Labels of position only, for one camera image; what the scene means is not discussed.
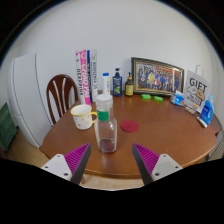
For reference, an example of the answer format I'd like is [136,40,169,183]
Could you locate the blue tissue pack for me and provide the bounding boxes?
[169,90,185,107]

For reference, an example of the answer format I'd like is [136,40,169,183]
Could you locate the white bottle with blue cap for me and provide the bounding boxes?
[101,72,112,96]

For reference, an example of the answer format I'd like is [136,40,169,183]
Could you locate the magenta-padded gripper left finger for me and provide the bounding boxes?
[40,143,92,185]

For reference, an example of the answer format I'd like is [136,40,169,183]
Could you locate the green crate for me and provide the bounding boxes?
[0,102,18,152]

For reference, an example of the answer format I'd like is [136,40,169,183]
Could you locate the white paper gift bag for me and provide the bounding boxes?
[182,64,212,114]

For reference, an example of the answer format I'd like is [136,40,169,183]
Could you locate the white refrigerator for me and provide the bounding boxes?
[7,52,53,149]

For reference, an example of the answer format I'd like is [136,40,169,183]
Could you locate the flat round red coaster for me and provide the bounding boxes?
[120,119,140,133]

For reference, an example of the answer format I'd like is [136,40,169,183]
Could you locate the dark blue pump bottle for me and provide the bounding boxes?
[112,67,123,98]

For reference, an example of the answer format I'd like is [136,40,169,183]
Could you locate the white mug with yellow rim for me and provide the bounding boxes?
[70,103,99,131]

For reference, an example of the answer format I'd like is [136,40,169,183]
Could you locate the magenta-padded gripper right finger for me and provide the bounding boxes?
[132,143,184,186]

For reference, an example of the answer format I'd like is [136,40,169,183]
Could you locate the clear bottle with green label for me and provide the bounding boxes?
[94,93,118,154]

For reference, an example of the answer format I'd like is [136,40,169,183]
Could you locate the small printed box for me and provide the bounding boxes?
[184,104,197,115]

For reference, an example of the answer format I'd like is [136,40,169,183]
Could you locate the framed group photo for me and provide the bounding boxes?
[130,56,185,98]

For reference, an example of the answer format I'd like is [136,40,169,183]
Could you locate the dark wooden chair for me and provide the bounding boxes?
[45,73,80,126]

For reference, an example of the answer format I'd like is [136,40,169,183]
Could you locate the amber pump bottle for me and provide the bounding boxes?
[124,72,135,97]

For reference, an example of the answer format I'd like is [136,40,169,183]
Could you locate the white radiator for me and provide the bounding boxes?
[209,133,224,161]

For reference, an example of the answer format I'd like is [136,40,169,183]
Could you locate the blue detergent bottle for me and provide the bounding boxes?
[199,94,215,126]

